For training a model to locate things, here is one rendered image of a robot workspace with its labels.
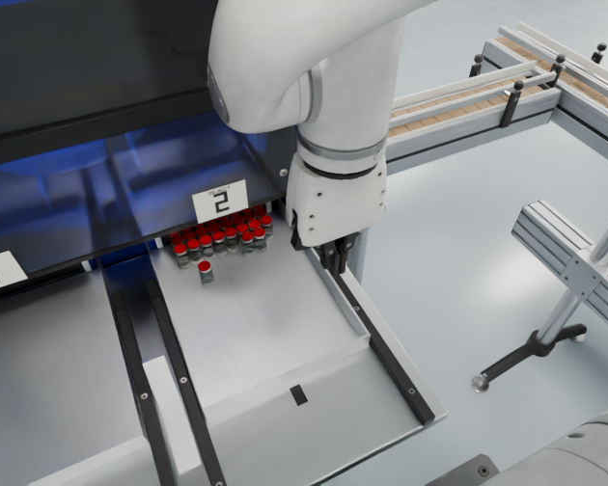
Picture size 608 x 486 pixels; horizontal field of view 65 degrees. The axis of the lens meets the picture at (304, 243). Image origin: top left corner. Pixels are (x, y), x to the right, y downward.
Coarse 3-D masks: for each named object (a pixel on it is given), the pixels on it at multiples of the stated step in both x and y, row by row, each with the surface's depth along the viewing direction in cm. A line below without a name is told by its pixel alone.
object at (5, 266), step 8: (0, 256) 65; (8, 256) 66; (0, 264) 66; (8, 264) 66; (16, 264) 67; (0, 272) 67; (8, 272) 67; (16, 272) 68; (0, 280) 68; (8, 280) 68; (16, 280) 69
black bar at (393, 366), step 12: (336, 276) 81; (348, 288) 79; (348, 300) 78; (360, 312) 76; (372, 324) 75; (372, 336) 73; (384, 348) 72; (384, 360) 71; (396, 360) 71; (396, 372) 69; (396, 384) 70; (408, 384) 68; (408, 396) 67; (420, 396) 67; (420, 408) 66; (420, 420) 66; (432, 420) 66
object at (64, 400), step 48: (48, 288) 82; (96, 288) 82; (0, 336) 75; (48, 336) 75; (96, 336) 75; (0, 384) 70; (48, 384) 70; (96, 384) 70; (0, 432) 65; (48, 432) 65; (96, 432) 65; (144, 432) 64; (0, 480) 61; (48, 480) 59
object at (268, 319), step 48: (288, 240) 89; (192, 288) 82; (240, 288) 82; (288, 288) 82; (336, 288) 78; (192, 336) 75; (240, 336) 75; (288, 336) 75; (336, 336) 75; (240, 384) 70
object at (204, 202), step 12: (240, 180) 75; (204, 192) 73; (216, 192) 74; (228, 192) 75; (240, 192) 76; (204, 204) 75; (228, 204) 77; (240, 204) 78; (204, 216) 76; (216, 216) 77
